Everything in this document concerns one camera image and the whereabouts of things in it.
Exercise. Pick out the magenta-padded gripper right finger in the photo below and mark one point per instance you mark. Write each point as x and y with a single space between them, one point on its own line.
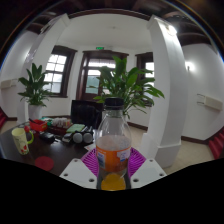
148 171

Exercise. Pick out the glowing wall lamp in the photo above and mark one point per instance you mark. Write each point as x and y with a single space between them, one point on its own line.
190 66

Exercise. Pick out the silver-headed black microphone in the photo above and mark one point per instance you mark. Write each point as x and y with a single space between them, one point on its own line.
77 137
88 137

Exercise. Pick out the orange drink plastic bottle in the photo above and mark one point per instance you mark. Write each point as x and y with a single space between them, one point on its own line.
113 156

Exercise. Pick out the red carpeted staircase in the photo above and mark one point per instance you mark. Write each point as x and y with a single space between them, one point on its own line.
2 118
217 145

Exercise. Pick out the black pouch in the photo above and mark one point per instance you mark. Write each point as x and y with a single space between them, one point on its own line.
46 136

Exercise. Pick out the black office chair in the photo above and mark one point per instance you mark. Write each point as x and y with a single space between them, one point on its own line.
85 113

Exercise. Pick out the white wall unit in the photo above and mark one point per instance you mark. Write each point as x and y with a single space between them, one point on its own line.
210 102
8 83

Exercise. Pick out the large potted plant white pot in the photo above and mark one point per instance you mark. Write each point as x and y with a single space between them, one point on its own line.
128 83

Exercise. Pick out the green notebook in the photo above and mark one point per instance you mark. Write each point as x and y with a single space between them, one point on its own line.
75 128

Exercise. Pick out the dark-framed narrow window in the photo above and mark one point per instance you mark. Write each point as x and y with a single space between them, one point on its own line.
148 66

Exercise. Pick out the small red round toy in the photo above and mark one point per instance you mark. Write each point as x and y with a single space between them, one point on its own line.
26 128

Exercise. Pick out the dark-framed wide window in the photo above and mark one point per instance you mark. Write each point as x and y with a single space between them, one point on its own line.
55 71

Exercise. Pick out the red box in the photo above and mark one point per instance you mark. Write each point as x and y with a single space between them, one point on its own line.
38 125

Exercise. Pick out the small potted plant white pot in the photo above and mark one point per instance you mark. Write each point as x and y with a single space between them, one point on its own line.
34 90

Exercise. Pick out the green exit sign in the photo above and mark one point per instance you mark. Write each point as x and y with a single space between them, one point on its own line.
100 48

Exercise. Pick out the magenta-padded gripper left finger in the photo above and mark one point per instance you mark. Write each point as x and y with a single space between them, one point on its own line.
78 171

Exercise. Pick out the printed paper leaflet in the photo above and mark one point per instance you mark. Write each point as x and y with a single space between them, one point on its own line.
90 146

